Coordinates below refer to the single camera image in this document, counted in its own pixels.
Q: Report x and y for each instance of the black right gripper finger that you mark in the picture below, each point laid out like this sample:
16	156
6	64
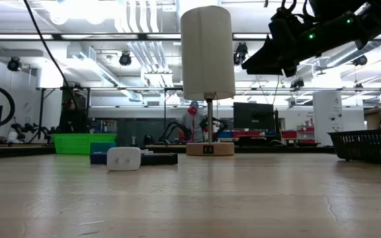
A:
270	63

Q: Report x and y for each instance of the white cube wall charger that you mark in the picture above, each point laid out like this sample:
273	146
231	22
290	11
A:
123	159

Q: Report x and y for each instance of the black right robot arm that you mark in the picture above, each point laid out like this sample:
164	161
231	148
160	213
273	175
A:
359	20

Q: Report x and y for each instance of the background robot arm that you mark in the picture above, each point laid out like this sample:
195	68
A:
217	126
46	131
174	130
20	130

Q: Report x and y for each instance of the black ceiling spotlight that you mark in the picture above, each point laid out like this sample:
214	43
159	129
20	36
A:
13	64
297	83
360	60
125	59
240	53

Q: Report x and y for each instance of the black monitor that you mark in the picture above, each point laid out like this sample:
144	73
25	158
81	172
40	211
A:
253	115

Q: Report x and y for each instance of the white shade wooden base lamp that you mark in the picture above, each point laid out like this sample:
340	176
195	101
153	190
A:
207	53

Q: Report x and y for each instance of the red storage bin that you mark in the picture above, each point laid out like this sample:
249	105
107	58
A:
248	134
289	134

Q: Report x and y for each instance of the white red shelf unit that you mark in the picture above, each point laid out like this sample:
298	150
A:
306	132

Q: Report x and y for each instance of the white pillar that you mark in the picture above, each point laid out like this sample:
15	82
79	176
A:
327	119

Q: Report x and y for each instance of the person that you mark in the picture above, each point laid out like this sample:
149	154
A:
194	122
72	117

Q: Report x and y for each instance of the black plastic basket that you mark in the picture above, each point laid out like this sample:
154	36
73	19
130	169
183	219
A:
365	147

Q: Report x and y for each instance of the black digital display unit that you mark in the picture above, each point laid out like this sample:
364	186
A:
159	159

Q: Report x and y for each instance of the teal marker case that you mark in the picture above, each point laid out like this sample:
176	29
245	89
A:
102	147

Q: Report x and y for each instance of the green plastic basket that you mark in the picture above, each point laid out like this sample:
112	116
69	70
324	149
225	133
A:
74	143

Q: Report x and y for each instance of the black overhead light beam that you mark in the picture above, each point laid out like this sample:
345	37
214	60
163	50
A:
57	36

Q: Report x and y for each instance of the black aluminium table frame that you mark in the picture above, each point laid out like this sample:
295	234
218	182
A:
12	152

